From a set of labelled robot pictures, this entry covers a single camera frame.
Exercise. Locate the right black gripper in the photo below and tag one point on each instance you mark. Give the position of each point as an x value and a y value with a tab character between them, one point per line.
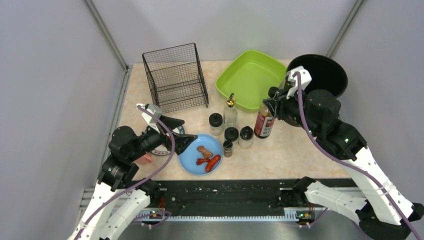
278	104

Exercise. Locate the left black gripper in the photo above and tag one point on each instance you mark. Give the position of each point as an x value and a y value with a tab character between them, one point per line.
168	135

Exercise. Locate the brown sauce bottle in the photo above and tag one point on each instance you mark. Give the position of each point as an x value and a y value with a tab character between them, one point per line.
264	122

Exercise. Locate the black-lid shaker jar back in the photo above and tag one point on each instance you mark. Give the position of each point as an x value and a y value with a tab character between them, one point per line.
216	124

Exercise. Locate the black-lid shaker jar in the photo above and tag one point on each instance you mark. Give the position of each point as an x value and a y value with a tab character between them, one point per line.
231	134
216	124
246	137

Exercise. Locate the clear gold-spout oil bottle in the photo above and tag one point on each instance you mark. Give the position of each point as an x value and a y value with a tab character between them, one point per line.
230	113

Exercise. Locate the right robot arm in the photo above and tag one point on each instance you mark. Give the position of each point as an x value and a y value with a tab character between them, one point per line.
383	213

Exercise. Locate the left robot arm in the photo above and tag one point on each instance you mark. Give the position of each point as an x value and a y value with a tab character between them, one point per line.
118	198

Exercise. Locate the green-rimmed white plate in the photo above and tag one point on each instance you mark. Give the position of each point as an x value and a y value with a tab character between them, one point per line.
162	150

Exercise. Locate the blue plate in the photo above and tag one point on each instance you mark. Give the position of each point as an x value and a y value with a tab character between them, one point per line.
191	156

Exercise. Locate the green plastic basin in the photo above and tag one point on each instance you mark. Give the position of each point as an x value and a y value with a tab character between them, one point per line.
249	78

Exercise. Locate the red pepper piece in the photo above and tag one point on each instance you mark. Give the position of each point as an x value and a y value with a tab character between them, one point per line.
202	161

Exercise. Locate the brown meat piece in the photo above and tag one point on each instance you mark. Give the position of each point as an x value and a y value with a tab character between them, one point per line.
205	152

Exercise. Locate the pink mug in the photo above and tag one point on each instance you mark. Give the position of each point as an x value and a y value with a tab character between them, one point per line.
145	159

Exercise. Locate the red sausage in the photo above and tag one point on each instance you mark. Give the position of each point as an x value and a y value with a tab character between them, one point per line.
212	162

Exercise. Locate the small pepper grinder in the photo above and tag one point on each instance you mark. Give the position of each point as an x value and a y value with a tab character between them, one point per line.
227	148

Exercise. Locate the black trash bin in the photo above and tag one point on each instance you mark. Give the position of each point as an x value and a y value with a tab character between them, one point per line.
326	73

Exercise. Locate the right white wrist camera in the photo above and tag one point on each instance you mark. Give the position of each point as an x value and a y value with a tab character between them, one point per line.
297	77

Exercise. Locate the black wire rack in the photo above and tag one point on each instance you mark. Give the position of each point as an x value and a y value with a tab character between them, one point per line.
175	78

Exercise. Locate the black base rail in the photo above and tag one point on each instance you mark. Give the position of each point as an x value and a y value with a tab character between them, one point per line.
226	198

